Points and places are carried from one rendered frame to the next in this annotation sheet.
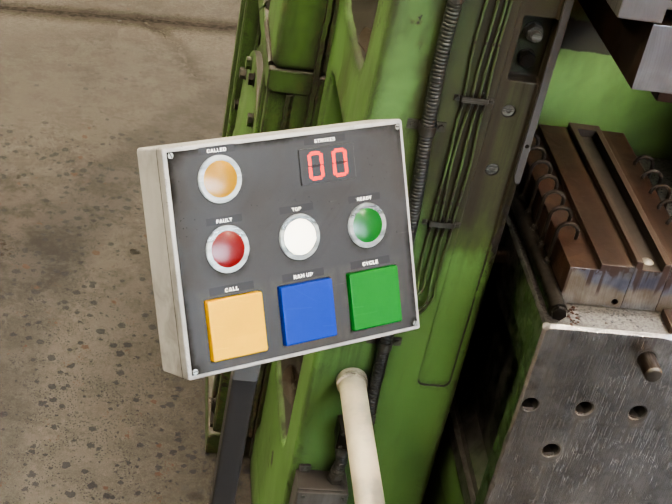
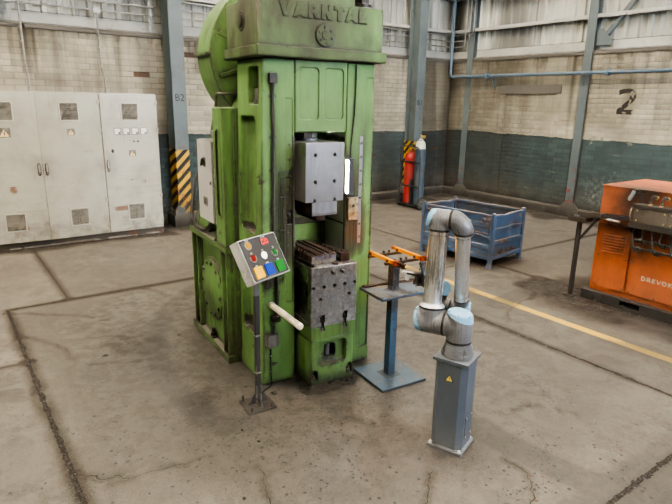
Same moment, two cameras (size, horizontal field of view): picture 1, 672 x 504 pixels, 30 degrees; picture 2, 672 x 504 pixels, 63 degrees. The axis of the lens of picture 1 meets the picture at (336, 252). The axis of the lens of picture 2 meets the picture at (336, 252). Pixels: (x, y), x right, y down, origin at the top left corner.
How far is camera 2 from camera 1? 2.12 m
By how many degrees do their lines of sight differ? 25
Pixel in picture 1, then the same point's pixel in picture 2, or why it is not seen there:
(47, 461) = (189, 376)
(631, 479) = (338, 303)
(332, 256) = (270, 258)
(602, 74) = (299, 228)
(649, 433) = (338, 290)
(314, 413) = (265, 316)
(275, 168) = (256, 242)
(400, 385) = (282, 303)
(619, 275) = (321, 256)
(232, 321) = (258, 271)
